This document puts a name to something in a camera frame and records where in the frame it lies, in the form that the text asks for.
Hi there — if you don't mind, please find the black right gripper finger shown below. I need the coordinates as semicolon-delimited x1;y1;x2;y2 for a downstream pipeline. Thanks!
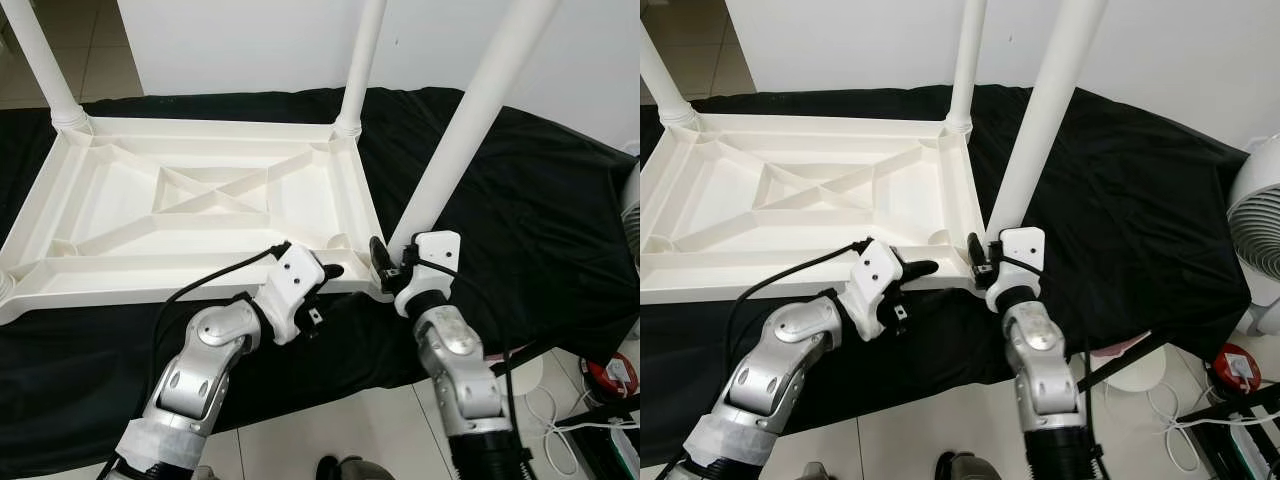
367;235;394;287
965;231;990;284

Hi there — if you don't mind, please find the white plastic children table top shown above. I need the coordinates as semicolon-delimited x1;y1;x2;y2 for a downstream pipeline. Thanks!
640;112;987;307
0;115;387;327

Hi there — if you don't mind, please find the black tablecloth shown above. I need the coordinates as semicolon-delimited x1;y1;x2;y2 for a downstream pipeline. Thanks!
640;85;1251;466
0;88;641;476

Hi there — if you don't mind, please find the black robot right foot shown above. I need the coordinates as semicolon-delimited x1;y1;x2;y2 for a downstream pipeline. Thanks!
315;455;397;480
935;452;1007;480

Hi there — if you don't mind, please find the white round stand base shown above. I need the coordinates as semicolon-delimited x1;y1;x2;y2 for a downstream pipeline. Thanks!
500;357;547;397
1105;352;1172;394

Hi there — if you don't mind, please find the white round fan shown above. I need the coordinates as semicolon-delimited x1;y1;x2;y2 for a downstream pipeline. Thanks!
620;160;641;273
1225;135;1280;337

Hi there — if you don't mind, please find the black plastic box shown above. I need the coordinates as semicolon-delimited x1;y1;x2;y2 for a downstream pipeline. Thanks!
575;425;641;480
1185;410;1280;480

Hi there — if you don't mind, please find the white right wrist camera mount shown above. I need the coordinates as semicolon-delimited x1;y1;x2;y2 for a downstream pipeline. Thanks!
985;227;1047;317
393;230;464;320

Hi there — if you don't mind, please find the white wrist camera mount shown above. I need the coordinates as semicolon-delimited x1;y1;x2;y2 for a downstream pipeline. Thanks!
255;243;326;347
985;227;1047;317
393;230;464;320
845;238;906;342

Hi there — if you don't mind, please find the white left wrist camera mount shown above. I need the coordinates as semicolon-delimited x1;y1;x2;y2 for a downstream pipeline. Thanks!
255;243;326;347
845;238;906;342

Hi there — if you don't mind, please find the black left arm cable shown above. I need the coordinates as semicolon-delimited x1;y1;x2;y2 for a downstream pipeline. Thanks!
150;240;292;403
725;238;872;353

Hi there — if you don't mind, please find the red round cable reel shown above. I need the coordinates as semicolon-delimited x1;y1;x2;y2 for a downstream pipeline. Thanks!
1213;343;1264;397
585;352;640;402

